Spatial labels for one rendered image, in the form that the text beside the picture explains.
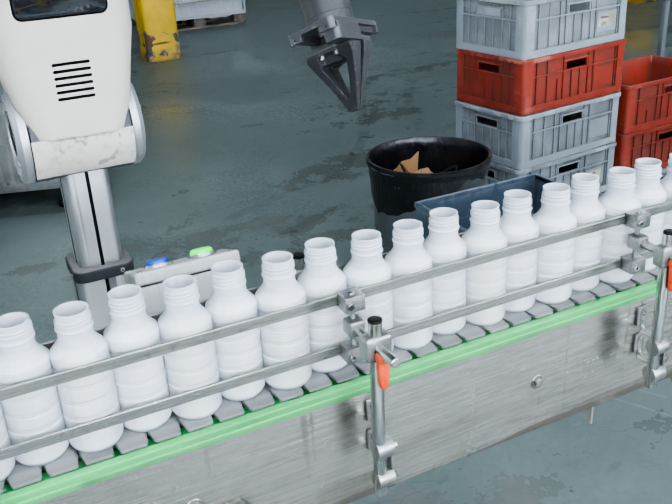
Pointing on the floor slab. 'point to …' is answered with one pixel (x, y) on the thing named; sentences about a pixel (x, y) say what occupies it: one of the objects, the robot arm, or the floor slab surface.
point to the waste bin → (476, 175)
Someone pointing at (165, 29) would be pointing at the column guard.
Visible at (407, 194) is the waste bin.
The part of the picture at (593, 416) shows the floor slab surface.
